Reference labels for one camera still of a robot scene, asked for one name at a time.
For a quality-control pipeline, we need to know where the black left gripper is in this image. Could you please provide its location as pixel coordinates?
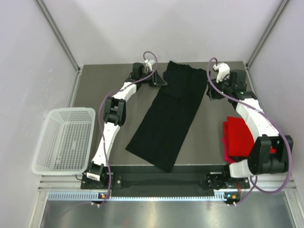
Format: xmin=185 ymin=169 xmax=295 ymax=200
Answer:
xmin=139 ymin=69 xmax=166 ymax=87

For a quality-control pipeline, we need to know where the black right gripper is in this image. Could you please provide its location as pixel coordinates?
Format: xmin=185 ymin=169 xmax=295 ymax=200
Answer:
xmin=207 ymin=74 xmax=233 ymax=101

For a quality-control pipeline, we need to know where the black t shirt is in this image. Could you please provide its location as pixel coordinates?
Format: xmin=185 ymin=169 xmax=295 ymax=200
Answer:
xmin=126 ymin=61 xmax=208 ymax=172

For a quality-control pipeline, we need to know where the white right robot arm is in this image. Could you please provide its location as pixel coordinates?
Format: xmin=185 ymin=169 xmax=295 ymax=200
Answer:
xmin=207 ymin=63 xmax=293 ymax=188

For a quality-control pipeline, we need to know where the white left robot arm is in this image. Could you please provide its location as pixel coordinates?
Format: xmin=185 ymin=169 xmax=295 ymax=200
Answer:
xmin=86 ymin=60 xmax=167 ymax=188

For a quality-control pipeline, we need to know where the folded red t shirt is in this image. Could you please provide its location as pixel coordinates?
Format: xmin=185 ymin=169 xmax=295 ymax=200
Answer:
xmin=222 ymin=115 xmax=277 ymax=159

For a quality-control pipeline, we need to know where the folded pink t shirt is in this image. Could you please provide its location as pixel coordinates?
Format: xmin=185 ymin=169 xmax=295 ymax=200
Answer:
xmin=222 ymin=137 xmax=235 ymax=164

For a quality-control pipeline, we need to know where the white plastic basket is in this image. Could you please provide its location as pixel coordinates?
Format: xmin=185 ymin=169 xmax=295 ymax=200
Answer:
xmin=32 ymin=107 xmax=95 ymax=176

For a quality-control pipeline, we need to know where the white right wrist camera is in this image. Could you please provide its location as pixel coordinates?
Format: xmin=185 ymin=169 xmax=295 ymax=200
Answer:
xmin=213 ymin=62 xmax=230 ymax=83

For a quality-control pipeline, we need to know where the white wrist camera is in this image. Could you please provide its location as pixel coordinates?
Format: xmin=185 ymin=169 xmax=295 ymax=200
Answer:
xmin=213 ymin=62 xmax=230 ymax=83
xmin=144 ymin=59 xmax=157 ymax=71

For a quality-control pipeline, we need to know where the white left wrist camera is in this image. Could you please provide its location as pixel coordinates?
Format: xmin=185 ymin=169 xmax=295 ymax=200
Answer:
xmin=144 ymin=59 xmax=157 ymax=71

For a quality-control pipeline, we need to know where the right aluminium frame post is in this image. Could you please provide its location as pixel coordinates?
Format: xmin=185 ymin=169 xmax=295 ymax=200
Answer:
xmin=244 ymin=0 xmax=292 ymax=69

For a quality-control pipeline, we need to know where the aluminium frame post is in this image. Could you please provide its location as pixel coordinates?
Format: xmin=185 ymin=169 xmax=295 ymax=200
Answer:
xmin=244 ymin=0 xmax=292 ymax=69
xmin=35 ymin=0 xmax=83 ymax=72

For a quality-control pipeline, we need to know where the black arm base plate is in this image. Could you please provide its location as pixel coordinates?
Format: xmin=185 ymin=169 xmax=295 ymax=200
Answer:
xmin=80 ymin=165 xmax=250 ymax=198

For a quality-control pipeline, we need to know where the aluminium front rail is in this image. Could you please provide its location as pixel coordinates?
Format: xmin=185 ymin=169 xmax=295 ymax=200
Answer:
xmin=38 ymin=174 xmax=286 ymax=191

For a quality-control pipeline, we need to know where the slotted grey cable duct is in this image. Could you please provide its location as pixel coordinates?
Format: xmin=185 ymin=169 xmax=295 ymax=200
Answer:
xmin=48 ymin=190 xmax=240 ymax=202

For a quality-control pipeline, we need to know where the left aluminium frame post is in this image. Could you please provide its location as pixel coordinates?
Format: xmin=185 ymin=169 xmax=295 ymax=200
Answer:
xmin=35 ymin=0 xmax=83 ymax=72

